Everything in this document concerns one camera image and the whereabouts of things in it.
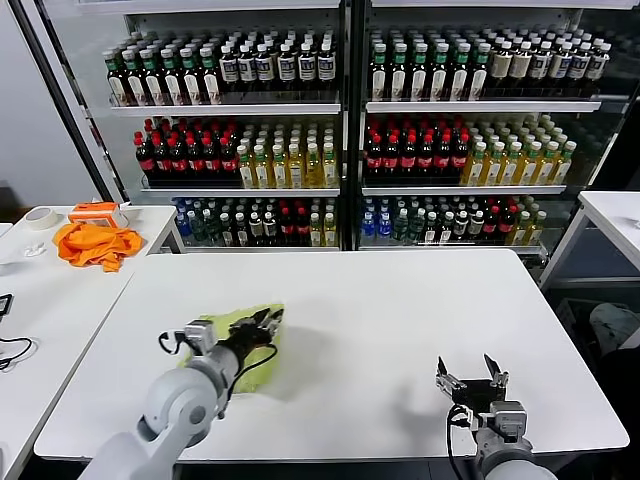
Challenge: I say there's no white cap navy label bottle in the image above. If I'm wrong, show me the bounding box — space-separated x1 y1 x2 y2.
237 43 258 94
255 43 275 94
219 43 240 94
567 43 591 92
277 42 297 94
316 42 336 94
584 44 611 94
528 42 552 91
547 43 571 91
297 42 317 94

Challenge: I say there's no drinks cabinet with shelves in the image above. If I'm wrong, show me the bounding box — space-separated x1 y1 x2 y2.
74 0 352 254
349 0 640 257

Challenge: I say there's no white side table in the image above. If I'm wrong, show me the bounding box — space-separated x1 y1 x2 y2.
0 204 186 281

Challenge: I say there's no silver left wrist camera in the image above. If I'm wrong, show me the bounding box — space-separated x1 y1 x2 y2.
183 321 217 356

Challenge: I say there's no green cap dark tea bottle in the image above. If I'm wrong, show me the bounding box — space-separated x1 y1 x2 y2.
122 49 146 107
140 48 165 107
408 43 429 104
428 43 450 104
448 43 471 104
103 49 129 107
159 48 184 107
198 47 222 106
467 43 492 104
369 43 389 104
389 43 409 104
179 47 202 107

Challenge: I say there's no white cap beige label bottle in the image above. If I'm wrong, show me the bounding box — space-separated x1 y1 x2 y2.
508 42 532 91
488 42 512 91

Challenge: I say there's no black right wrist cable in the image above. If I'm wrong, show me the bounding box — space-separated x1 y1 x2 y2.
446 403 476 480

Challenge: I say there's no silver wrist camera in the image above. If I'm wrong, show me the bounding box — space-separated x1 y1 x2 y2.
183 321 217 356
487 399 529 441

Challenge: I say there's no lime green t-shirt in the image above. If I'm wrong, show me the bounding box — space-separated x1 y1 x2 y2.
179 302 286 396

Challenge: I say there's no thin black table cable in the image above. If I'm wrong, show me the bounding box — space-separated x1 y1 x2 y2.
0 337 35 372

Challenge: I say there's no white table grey frame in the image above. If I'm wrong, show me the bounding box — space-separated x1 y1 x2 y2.
537 191 640 292

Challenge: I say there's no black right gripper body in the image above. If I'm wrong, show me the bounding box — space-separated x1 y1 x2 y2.
452 379 509 414

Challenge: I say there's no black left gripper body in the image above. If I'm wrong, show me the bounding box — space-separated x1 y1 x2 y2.
227 323 274 356

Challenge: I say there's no grey plastic bag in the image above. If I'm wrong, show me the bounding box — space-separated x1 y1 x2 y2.
587 302 640 359

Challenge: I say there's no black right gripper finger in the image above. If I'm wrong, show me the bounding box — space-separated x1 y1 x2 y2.
483 354 510 389
435 356 466 396

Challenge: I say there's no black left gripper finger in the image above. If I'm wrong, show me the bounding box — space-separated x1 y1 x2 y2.
230 308 272 334
259 308 285 335

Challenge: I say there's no orange crumpled cloth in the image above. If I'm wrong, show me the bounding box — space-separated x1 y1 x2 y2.
52 222 145 274

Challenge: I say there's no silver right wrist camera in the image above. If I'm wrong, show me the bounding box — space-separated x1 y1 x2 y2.
487 399 529 441

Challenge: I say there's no beige masking tape roll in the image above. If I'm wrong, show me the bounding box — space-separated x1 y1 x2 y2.
23 207 59 232

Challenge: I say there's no orange white carton box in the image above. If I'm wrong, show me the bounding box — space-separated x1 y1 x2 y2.
67 201 132 230

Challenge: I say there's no red cap cola bottle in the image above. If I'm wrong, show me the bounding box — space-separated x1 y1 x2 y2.
415 134 435 182
133 137 155 184
169 137 189 184
432 134 453 182
482 207 500 244
220 136 239 182
364 134 384 182
293 208 310 247
398 134 418 182
449 133 470 181
498 207 516 244
203 136 222 184
381 134 401 182
152 137 172 184
186 137 205 184
277 208 295 247

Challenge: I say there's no black framed glass door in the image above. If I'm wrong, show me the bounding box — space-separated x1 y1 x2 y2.
9 0 132 206

